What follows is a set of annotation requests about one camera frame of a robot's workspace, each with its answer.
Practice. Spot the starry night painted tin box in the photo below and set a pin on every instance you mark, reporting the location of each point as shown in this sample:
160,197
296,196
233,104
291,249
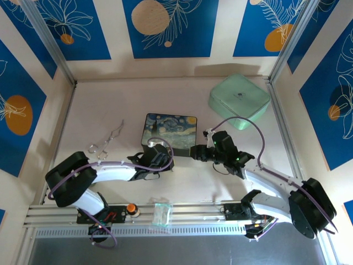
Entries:
171,127

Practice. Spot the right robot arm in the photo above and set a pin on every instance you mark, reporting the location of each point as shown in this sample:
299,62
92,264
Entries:
309,209

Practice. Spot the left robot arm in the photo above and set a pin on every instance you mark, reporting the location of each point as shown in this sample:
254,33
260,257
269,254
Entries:
69,179

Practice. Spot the orange capped small bottle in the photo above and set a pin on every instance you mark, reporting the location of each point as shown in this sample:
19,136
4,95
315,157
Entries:
131,209

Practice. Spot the metal scissor tongs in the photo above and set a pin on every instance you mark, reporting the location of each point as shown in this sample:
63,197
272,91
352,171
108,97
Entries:
110,136

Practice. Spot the mint green zip case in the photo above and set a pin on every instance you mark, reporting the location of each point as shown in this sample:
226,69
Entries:
238,96

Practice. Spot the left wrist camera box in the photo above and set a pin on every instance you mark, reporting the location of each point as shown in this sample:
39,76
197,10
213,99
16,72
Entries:
154,142

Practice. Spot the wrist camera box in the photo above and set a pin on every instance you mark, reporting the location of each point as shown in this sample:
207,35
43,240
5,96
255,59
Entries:
154,142
210,134

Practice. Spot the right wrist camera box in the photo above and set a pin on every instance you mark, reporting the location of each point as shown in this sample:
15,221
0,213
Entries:
210,134

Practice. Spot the aluminium frame rail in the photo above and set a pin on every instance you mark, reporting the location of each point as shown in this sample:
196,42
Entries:
193,214

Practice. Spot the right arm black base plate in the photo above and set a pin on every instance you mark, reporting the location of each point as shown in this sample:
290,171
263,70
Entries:
231,212

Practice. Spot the aluminium side rail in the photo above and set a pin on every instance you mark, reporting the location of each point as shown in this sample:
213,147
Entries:
286,138

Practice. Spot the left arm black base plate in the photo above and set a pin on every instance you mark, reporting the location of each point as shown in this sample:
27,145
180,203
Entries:
118,215

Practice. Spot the blue floral wall panel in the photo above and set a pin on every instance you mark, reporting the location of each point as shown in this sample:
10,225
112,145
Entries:
82,27
176,41
331,132
253,33
16,82

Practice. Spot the aluminium frame post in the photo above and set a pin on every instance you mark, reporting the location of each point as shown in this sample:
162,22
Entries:
292,41
49,41

